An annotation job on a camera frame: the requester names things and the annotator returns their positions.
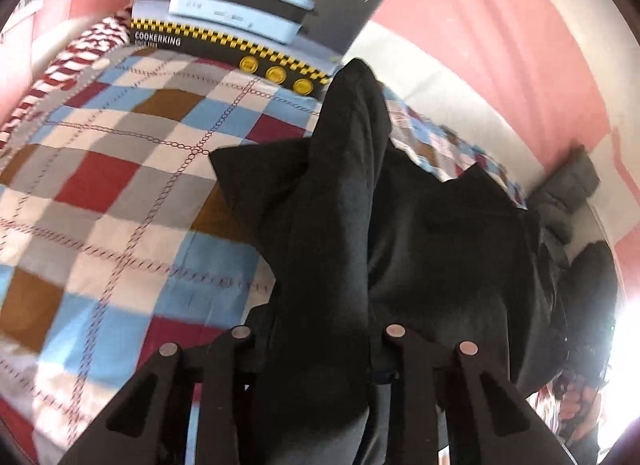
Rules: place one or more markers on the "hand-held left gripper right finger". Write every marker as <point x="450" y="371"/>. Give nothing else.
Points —
<point x="410" y="370"/>

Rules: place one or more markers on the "black puffer jacket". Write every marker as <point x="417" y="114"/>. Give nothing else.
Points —
<point x="590" y="285"/>

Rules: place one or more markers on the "person's right hand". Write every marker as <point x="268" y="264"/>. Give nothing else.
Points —
<point x="575" y="410"/>

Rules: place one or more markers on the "red white striped cloth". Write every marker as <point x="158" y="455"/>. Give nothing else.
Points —
<point x="75" y="55"/>

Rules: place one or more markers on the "dark appliance carton box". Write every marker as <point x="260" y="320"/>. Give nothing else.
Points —
<point x="250" y="5"/>

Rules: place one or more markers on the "grey quilted puffer garment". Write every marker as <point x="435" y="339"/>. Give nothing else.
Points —
<point x="565" y="190"/>

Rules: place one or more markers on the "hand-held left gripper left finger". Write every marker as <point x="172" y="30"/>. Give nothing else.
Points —
<point x="235" y="370"/>

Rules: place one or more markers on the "large black jacket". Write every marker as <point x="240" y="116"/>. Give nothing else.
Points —
<point x="325" y="245"/>

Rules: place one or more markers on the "checkered bed sheet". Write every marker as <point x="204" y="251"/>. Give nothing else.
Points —
<point x="100" y="170"/>

